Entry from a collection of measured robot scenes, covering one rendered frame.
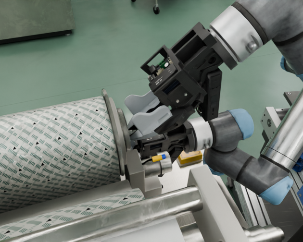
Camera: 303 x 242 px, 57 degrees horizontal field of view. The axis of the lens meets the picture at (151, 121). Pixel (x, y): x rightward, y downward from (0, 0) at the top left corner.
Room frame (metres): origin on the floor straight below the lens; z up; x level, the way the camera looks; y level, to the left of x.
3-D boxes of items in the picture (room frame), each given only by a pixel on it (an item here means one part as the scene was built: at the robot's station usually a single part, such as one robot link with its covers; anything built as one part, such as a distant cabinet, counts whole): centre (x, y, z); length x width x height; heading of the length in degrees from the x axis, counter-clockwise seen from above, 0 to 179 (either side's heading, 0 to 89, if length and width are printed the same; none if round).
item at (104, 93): (0.31, 0.07, 1.25); 0.15 x 0.01 x 0.15; 18
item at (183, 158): (0.53, -0.11, 0.91); 0.07 x 0.07 x 0.02; 18
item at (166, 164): (0.30, -0.02, 1.18); 0.04 x 0.02 x 0.04; 18
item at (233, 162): (0.44, -0.19, 1.01); 0.11 x 0.08 x 0.11; 48
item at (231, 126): (0.45, -0.18, 1.11); 0.11 x 0.08 x 0.09; 108
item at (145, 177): (0.29, 0.01, 1.05); 0.06 x 0.05 x 0.31; 108
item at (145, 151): (0.40, -0.03, 1.12); 0.12 x 0.08 x 0.09; 108
